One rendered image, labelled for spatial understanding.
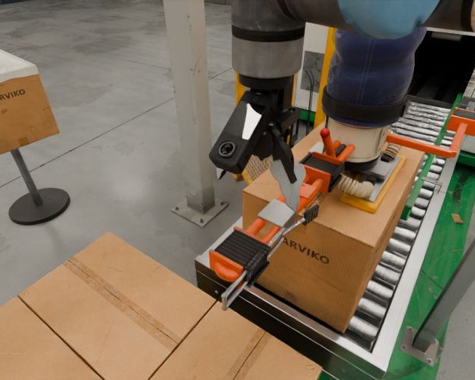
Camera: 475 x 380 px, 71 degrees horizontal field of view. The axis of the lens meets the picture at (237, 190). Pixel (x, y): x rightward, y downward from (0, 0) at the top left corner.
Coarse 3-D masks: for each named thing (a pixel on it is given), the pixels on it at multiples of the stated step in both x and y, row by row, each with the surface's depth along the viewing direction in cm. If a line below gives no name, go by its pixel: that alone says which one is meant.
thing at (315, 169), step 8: (304, 160) 85; (312, 160) 86; (320, 160) 86; (328, 160) 86; (336, 160) 84; (312, 168) 81; (320, 168) 83; (328, 168) 83; (336, 168) 83; (312, 176) 82; (320, 176) 80; (328, 176) 79; (336, 176) 81; (328, 184) 80; (336, 184) 84
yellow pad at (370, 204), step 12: (384, 156) 107; (396, 156) 111; (396, 168) 106; (360, 180) 100; (372, 180) 96; (384, 180) 100; (372, 192) 95; (384, 192) 96; (348, 204) 95; (360, 204) 92; (372, 204) 92
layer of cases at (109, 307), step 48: (48, 288) 121; (96, 288) 121; (144, 288) 121; (192, 288) 121; (0, 336) 106; (48, 336) 106; (96, 336) 106; (144, 336) 106; (192, 336) 106; (240, 336) 106
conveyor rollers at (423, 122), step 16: (416, 112) 242; (432, 112) 244; (448, 112) 245; (400, 128) 220; (416, 128) 222; (432, 128) 224; (432, 144) 204; (448, 144) 206; (416, 176) 176; (432, 176) 178; (416, 208) 155; (400, 224) 151; (416, 224) 148; (384, 256) 133; (384, 272) 126; (368, 288) 122; (384, 288) 120; (288, 304) 116; (368, 304) 115; (352, 320) 110; (368, 336) 107
